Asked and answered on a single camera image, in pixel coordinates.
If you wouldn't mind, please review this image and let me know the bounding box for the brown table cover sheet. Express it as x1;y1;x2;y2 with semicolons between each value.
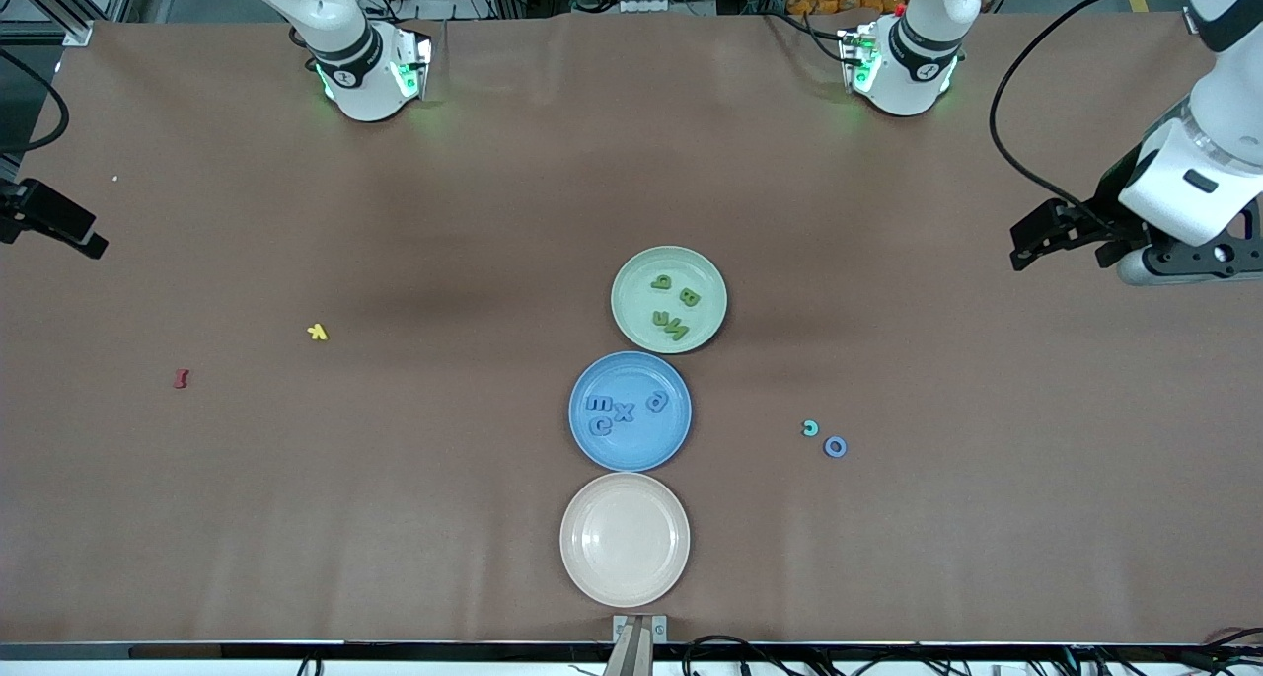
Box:
0;10;1263;647

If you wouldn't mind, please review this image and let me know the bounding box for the pale green plate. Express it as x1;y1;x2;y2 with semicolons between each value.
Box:
610;245;729;355

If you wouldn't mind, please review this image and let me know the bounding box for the blue plate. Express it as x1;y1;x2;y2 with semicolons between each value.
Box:
568;350;693;473

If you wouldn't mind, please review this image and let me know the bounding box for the beige plate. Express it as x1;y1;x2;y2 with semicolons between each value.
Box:
558;472;692;609

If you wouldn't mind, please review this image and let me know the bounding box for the aluminium frame profile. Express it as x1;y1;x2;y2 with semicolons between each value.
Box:
0;0;129;47

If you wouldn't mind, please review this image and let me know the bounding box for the black floor cable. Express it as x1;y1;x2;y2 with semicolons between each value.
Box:
681;635;790;676

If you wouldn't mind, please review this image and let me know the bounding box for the black table edge rail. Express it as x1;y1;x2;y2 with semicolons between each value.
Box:
0;640;1263;663

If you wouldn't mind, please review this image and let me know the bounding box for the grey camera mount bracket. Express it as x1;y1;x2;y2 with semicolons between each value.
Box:
602;613;670;676

